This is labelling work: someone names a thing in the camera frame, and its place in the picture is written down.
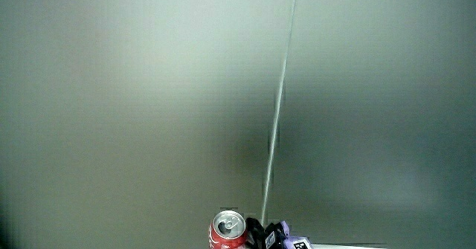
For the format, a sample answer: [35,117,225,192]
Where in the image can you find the person's right hand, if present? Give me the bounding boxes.
[244,216,314,249]

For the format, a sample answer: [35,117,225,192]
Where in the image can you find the red soda can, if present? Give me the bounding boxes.
[208,210,248,249]

